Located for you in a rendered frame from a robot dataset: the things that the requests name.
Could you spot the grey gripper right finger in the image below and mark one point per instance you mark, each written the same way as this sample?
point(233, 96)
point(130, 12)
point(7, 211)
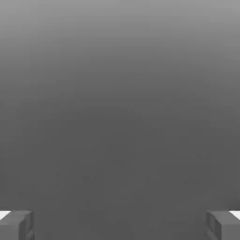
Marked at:
point(226, 225)

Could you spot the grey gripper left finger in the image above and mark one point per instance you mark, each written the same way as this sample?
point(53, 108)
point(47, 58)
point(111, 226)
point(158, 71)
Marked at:
point(13, 225)

